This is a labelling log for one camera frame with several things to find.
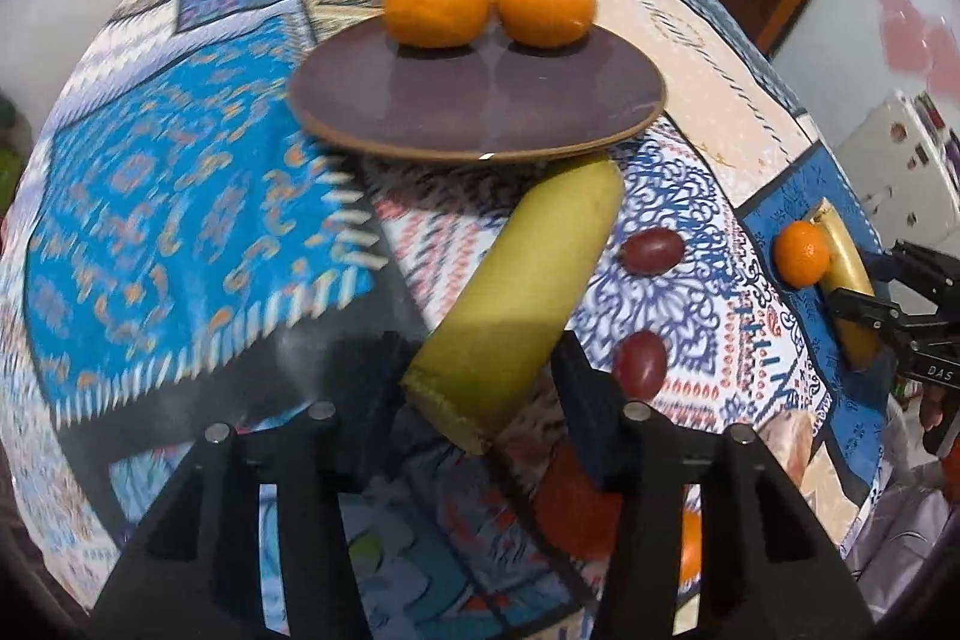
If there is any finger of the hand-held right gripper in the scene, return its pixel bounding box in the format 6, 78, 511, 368
870, 240, 960, 311
825, 286, 912, 345

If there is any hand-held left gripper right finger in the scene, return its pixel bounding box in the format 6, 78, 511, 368
551, 332, 876, 640

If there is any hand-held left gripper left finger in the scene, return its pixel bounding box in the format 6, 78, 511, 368
90, 329, 412, 640

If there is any ripe yellow banana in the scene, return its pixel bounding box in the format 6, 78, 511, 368
808, 199, 884, 371

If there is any small orange mandarin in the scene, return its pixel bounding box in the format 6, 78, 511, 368
773, 221, 832, 290

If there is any red tomato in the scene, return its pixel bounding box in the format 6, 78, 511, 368
534, 441, 627, 562

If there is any green-yellow banana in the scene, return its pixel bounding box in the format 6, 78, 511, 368
401, 156, 625, 455

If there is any brown oval plate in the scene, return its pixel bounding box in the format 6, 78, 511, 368
289, 21, 667, 163

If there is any large orange mandarin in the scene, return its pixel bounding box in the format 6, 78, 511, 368
497, 0, 597, 49
382, 0, 491, 49

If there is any person's right hand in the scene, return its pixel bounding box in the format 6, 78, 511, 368
919, 383, 949, 429

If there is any dark red grape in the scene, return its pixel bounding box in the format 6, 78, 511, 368
613, 331, 668, 401
624, 227, 686, 275

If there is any white cardboard box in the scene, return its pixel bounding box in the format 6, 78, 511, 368
832, 91, 960, 281

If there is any patchwork tablecloth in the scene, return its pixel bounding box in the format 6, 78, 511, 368
0, 0, 890, 640

